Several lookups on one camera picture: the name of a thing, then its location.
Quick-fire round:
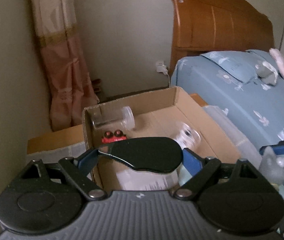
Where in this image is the grey elephant figurine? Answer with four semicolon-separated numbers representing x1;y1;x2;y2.
258;146;284;186

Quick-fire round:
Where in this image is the red toy train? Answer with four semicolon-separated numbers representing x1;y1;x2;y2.
101;129;127;144

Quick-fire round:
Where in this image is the clear round jar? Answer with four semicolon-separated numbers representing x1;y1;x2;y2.
90;106;135;130

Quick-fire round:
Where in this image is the cardboard box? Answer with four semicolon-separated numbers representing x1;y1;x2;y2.
82;87;240;192

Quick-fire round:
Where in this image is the grey crumpled cloth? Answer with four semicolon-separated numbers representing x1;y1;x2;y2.
255;61;278;86

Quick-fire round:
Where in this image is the blue floral pillow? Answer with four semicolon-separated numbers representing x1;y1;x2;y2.
201;51;262;83

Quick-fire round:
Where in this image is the wooden headboard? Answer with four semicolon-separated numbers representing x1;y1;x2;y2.
169;0;275;74

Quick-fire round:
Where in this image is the pink beige curtain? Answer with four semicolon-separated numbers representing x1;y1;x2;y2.
32;0;99;131

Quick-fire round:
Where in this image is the wall power socket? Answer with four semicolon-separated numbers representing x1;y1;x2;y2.
155;60;168;75

